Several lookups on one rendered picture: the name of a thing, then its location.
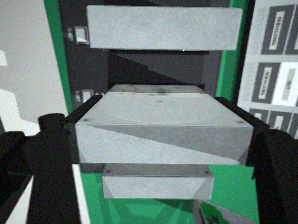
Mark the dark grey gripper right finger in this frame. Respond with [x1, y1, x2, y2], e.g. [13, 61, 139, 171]
[214, 97, 298, 224]

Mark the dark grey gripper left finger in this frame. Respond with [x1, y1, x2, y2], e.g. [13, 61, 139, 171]
[0, 95, 102, 224]

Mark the green bench mat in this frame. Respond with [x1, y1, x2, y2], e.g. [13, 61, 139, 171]
[43, 0, 259, 224]

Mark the black status display screen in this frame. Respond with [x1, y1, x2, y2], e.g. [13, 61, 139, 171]
[232, 0, 298, 139]

